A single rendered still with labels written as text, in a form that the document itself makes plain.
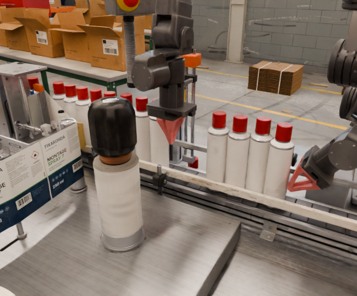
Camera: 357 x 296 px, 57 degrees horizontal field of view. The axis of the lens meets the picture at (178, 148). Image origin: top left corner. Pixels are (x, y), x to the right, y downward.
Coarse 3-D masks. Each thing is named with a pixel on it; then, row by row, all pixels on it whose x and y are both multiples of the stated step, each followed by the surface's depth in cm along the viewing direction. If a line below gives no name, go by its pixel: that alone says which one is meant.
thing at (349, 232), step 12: (180, 168) 95; (168, 180) 89; (180, 180) 89; (204, 192) 84; (216, 192) 84; (252, 204) 79; (300, 204) 79; (288, 216) 75; (300, 216) 75; (348, 216) 75; (336, 228) 71
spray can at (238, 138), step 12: (240, 120) 74; (240, 132) 75; (228, 144) 77; (240, 144) 75; (228, 156) 78; (240, 156) 77; (228, 168) 79; (240, 168) 78; (228, 180) 81; (240, 180) 80
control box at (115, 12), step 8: (112, 0) 80; (120, 0) 79; (144, 0) 82; (152, 0) 83; (112, 8) 81; (120, 8) 80; (128, 8) 81; (136, 8) 82; (144, 8) 83; (152, 8) 84
